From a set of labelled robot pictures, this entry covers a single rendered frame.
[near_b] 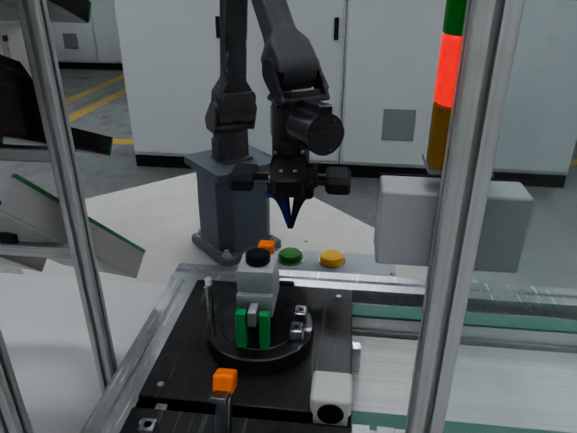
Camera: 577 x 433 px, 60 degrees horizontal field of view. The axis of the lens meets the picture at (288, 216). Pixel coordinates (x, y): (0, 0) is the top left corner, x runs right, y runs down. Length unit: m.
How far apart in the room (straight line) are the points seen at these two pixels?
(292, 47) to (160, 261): 0.55
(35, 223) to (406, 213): 0.39
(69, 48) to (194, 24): 5.25
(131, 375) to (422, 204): 0.42
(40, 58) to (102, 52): 8.02
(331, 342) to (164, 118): 3.38
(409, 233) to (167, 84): 3.50
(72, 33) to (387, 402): 8.33
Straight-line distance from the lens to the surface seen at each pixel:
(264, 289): 0.60
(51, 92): 0.56
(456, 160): 0.38
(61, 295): 1.03
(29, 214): 0.60
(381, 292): 0.79
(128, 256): 0.76
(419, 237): 0.44
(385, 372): 0.72
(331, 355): 0.65
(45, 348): 0.92
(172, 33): 3.79
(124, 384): 0.66
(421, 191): 0.43
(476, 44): 0.37
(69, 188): 0.59
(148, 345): 0.72
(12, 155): 0.62
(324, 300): 0.75
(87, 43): 8.66
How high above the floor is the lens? 1.40
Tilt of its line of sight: 26 degrees down
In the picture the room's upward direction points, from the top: straight up
